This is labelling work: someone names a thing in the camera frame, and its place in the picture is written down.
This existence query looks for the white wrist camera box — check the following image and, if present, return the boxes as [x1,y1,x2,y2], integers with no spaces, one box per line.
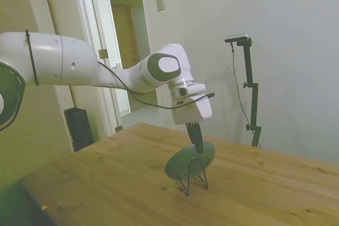
[169,83,207,103]

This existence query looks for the black wire plate stand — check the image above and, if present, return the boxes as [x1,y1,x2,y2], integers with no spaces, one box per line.
[180,156,209,197]

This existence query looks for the black box speaker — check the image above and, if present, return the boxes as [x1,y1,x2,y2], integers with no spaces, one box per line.
[64,107,95,153]

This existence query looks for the black camera stand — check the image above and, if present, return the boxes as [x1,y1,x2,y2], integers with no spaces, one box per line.
[236,38,263,148]

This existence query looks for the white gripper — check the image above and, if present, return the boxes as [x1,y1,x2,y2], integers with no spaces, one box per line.
[171,98,213,154]

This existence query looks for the grey camera on stand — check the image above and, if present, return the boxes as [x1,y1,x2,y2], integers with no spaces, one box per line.
[224,33,251,43]

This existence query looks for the white open door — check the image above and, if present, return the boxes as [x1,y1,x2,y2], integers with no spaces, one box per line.
[99,0,132,134]

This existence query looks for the brown wooden hallway door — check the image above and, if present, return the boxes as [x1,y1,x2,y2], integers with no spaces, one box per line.
[110,4,141,69]

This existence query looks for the dark green round plate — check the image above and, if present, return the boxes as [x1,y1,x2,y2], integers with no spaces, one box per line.
[164,141,217,181]

